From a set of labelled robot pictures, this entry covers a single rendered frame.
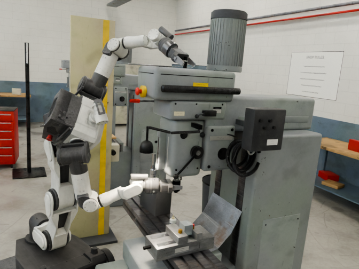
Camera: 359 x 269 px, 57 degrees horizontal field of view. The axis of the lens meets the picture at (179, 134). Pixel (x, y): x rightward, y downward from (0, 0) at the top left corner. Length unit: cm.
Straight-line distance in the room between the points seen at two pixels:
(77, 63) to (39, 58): 728
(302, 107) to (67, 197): 158
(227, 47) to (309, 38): 515
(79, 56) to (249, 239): 228
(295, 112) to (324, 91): 439
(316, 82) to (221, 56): 492
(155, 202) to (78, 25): 191
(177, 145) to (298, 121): 84
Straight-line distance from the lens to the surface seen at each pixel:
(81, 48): 336
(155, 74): 158
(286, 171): 204
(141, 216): 221
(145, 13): 1140
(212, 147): 180
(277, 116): 169
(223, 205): 215
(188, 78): 165
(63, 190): 221
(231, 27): 183
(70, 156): 175
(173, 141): 171
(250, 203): 195
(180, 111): 166
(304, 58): 690
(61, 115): 180
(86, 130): 182
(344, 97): 626
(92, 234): 385
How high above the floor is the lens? 189
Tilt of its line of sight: 11 degrees down
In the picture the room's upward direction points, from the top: 4 degrees clockwise
